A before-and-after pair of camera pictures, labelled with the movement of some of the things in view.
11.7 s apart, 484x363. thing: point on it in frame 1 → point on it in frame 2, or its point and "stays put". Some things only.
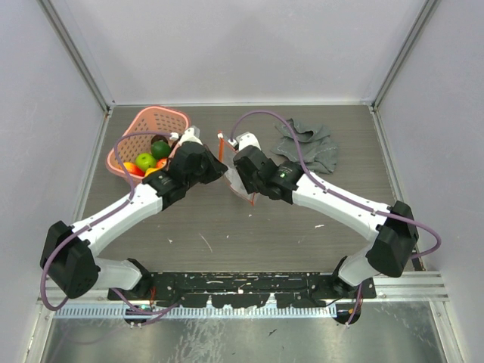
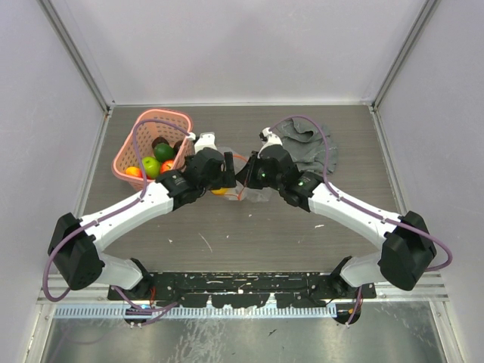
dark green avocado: x=160 y=150 stays put
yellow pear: x=150 y=170 → x=221 y=191
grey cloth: x=318 y=150 stays put
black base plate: x=244 y=289 stays put
